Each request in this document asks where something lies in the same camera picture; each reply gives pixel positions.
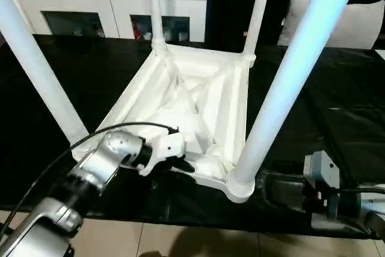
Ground white plastic table top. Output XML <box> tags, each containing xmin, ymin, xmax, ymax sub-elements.
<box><xmin>72</xmin><ymin>43</ymin><xmax>257</xmax><ymax>204</ymax></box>

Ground white plastic table leg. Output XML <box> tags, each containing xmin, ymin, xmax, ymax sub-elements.
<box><xmin>146</xmin><ymin>0</ymin><xmax>168</xmax><ymax>56</ymax></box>
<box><xmin>0</xmin><ymin>0</ymin><xmax>90</xmax><ymax>151</ymax></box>
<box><xmin>241</xmin><ymin>0</ymin><xmax>275</xmax><ymax>58</ymax></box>
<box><xmin>227</xmin><ymin>0</ymin><xmax>366</xmax><ymax>194</ymax></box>

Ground black cabinet with yellow label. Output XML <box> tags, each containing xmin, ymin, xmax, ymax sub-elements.
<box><xmin>206</xmin><ymin>0</ymin><xmax>316</xmax><ymax>46</ymax></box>

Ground white sideboard with glass doors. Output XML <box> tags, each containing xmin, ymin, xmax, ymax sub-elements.
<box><xmin>17</xmin><ymin>0</ymin><xmax>208</xmax><ymax>43</ymax></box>

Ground light grey cushion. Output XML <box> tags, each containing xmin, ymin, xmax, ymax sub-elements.
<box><xmin>276</xmin><ymin>0</ymin><xmax>385</xmax><ymax>49</ymax></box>

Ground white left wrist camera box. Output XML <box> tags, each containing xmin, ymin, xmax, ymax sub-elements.
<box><xmin>138</xmin><ymin>132</ymin><xmax>186</xmax><ymax>176</ymax></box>

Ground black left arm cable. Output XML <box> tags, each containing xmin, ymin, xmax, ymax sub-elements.
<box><xmin>0</xmin><ymin>121</ymin><xmax>181</xmax><ymax>237</ymax></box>

